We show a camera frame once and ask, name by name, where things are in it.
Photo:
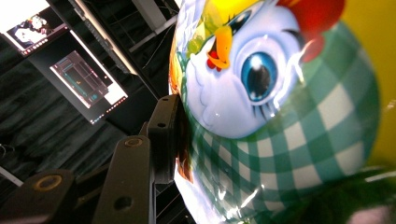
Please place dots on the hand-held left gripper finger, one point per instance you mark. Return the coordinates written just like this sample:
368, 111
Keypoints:
163, 140

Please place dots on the yellow spout pouch green cap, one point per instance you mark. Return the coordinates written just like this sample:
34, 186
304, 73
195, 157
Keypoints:
280, 124

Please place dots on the computer monitor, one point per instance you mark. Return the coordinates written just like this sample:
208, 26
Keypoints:
28, 25
87, 84

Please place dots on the metal frame beam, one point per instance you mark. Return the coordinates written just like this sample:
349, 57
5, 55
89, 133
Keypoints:
102, 34

